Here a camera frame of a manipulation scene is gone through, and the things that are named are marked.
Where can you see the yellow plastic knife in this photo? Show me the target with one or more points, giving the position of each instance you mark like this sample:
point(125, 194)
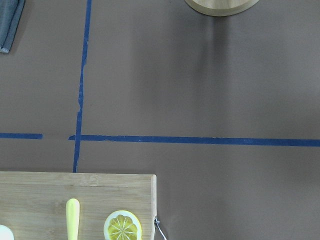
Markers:
point(72, 218)

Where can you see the wooden mug tree stand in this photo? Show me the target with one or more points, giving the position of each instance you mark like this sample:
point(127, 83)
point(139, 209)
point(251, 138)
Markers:
point(221, 8)

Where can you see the bamboo cutting board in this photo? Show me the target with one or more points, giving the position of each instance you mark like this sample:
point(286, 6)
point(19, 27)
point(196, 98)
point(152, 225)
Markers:
point(33, 204)

